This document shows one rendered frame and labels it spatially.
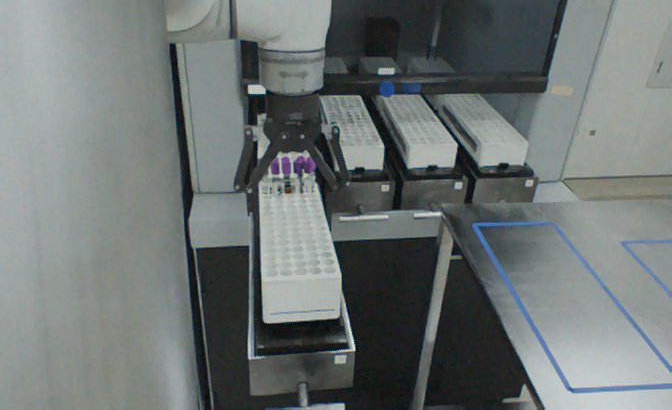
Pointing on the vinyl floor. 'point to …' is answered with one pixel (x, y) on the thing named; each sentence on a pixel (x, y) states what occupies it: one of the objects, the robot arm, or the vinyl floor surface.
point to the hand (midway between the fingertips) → (293, 217)
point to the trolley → (565, 299)
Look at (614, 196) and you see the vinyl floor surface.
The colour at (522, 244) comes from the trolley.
